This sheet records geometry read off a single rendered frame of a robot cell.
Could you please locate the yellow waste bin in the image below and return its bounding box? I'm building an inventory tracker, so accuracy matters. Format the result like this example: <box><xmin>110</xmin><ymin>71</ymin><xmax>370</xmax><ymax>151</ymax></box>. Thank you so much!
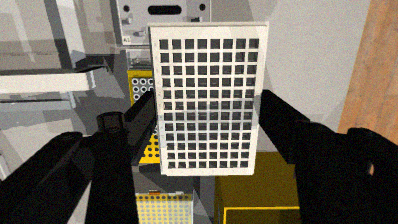
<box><xmin>214</xmin><ymin>152</ymin><xmax>301</xmax><ymax>224</ymax></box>

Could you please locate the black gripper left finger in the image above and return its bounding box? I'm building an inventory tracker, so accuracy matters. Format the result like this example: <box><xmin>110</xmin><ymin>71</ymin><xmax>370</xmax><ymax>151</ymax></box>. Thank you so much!
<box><xmin>0</xmin><ymin>91</ymin><xmax>157</xmax><ymax>224</ymax></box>

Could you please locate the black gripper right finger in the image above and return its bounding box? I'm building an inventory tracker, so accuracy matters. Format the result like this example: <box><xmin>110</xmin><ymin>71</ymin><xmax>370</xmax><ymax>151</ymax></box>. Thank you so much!
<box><xmin>259</xmin><ymin>90</ymin><xmax>398</xmax><ymax>224</ymax></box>

